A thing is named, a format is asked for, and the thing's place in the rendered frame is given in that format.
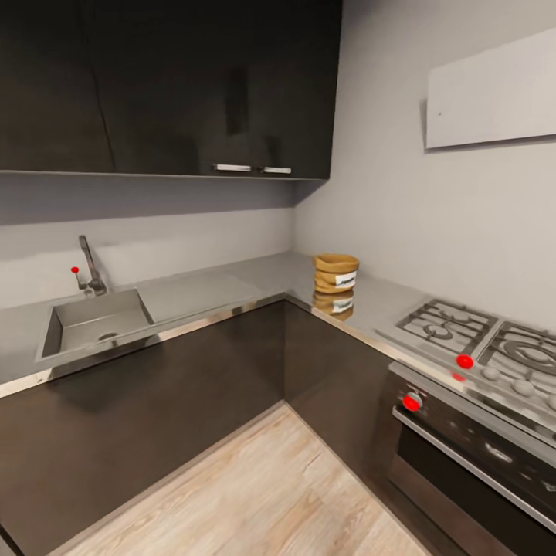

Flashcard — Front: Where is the popcorn bag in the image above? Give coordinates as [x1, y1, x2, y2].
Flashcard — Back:
[313, 254, 360, 294]

